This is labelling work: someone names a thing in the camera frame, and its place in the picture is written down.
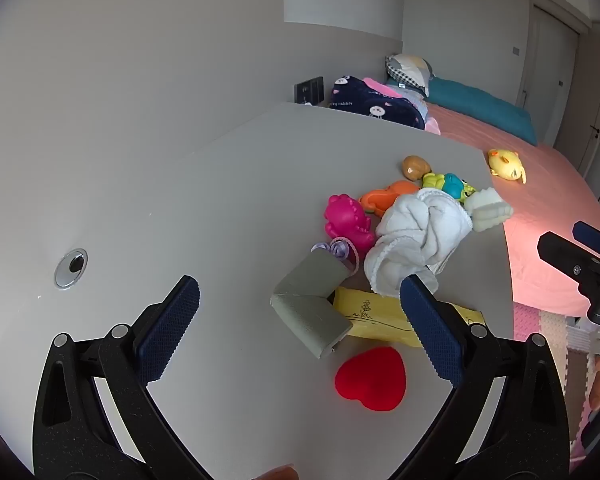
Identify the yellow plush duck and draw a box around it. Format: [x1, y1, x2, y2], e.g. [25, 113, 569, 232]
[487, 147, 527, 184]

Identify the person's left hand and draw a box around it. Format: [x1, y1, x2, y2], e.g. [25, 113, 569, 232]
[252, 465, 300, 480]

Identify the brown plastic toy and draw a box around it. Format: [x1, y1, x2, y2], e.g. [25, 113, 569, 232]
[402, 155, 432, 181]

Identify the orange plastic toy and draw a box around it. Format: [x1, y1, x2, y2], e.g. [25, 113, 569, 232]
[359, 180, 421, 218]

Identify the bed with pink sheet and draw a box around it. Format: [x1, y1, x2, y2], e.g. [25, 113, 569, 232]
[422, 102, 600, 318]

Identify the pink plastic toy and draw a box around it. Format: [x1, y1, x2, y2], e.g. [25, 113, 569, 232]
[324, 193, 376, 256]

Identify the navy printed blanket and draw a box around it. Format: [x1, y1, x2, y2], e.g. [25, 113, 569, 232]
[328, 75, 427, 131]

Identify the white cloth bundle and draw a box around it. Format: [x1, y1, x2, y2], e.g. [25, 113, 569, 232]
[364, 188, 473, 297]

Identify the purple plastic wrapper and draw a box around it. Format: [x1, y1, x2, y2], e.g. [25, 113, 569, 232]
[311, 237, 362, 278]

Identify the pink fleece cloth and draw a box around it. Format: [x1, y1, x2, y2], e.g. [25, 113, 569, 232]
[362, 77, 406, 98]

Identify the silver desk cable grommet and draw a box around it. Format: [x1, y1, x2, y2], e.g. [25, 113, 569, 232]
[54, 248, 89, 289]

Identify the green and blue toy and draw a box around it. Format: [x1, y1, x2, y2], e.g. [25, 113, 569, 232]
[421, 172, 477, 204]

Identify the white wardrobe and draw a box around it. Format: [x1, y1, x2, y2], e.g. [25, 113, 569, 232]
[520, 2, 581, 111]

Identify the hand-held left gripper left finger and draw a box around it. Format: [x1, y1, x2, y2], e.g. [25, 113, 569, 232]
[31, 275, 213, 480]

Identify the grey foam corner guard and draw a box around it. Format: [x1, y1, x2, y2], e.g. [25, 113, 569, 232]
[271, 249, 355, 359]

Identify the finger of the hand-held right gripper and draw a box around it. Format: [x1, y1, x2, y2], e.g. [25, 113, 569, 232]
[572, 220, 600, 263]
[537, 231, 600, 286]

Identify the red foam heart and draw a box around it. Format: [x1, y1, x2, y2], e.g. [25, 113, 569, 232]
[335, 346, 407, 412]

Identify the pale green cloth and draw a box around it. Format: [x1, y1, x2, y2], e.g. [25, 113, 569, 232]
[462, 186, 515, 233]

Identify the yellow snack wrapper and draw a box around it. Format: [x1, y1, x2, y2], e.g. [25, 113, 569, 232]
[330, 287, 485, 348]

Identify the long teal pillow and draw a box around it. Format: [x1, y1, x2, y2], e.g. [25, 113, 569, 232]
[425, 76, 538, 147]

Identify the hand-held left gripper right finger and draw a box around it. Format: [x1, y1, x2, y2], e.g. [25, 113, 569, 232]
[392, 275, 571, 480]

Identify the black wall socket panel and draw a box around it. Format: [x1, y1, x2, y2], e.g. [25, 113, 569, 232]
[293, 76, 326, 106]

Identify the grey yellow patterned pillow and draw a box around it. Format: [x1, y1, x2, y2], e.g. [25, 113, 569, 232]
[384, 53, 436, 97]

